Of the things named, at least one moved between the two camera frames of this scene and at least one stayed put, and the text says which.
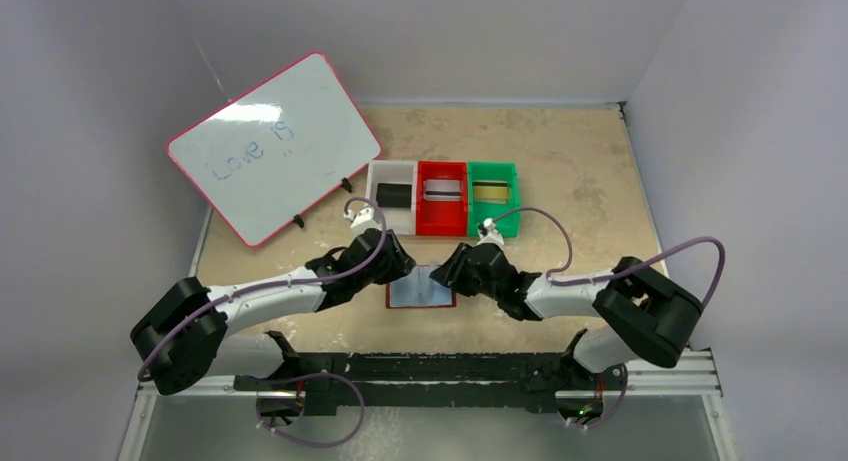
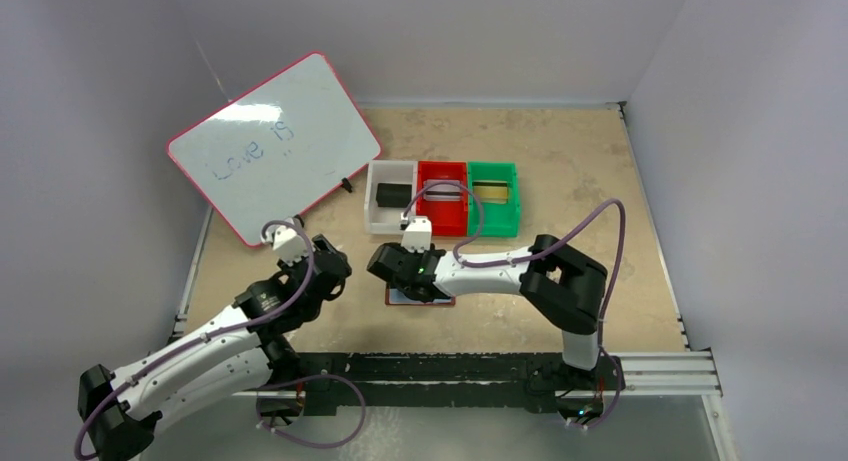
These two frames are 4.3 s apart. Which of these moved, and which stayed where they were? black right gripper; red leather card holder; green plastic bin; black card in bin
Moved: black right gripper
Stayed: red leather card holder; green plastic bin; black card in bin
